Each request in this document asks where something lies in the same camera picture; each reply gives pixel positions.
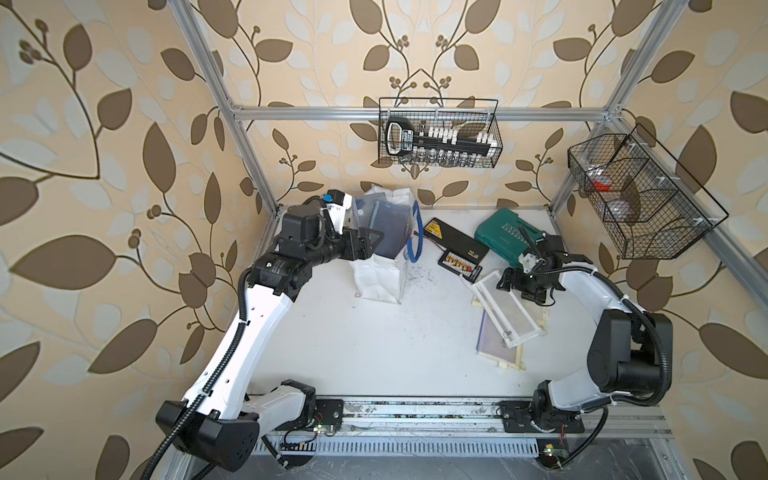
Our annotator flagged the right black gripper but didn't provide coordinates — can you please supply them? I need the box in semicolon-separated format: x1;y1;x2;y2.
497;267;554;303

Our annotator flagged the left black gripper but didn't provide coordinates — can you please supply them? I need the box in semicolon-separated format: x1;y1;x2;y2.
301;223;382;270

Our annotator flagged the white mesh pencil pouch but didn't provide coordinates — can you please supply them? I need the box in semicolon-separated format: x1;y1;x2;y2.
470;270;543;348

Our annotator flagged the white canvas tote bag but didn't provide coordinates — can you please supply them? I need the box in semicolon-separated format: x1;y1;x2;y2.
351;186;424;304

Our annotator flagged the purple pouch cream edge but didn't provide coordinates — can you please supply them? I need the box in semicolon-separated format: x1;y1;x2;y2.
476;312;526;371

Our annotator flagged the grey blue mesh pouch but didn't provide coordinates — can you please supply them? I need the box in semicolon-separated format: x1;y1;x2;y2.
369;200;412;259

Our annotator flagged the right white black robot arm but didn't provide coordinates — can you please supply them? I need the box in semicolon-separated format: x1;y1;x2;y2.
497;234;673;471

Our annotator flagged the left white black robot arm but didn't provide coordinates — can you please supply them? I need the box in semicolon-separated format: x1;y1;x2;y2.
141;189;380;479

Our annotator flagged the green plastic tool case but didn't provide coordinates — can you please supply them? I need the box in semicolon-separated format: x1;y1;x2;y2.
474;208;547;267

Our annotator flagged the black yellow tool case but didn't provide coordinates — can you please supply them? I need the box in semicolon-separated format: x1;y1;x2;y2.
424;217;489;264

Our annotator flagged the red object in basket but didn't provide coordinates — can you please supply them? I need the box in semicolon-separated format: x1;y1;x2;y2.
583;167;614;193

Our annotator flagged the black socket tool set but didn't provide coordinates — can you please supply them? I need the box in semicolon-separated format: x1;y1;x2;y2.
380;117;503;158

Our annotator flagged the right wire basket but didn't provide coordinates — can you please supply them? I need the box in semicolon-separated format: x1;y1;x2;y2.
568;124;729;260

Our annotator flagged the wire basket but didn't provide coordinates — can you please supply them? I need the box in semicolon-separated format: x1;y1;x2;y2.
568;124;729;260
378;96;503;169

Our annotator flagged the back wire basket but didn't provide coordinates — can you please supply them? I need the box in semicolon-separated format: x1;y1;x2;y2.
378;96;503;169

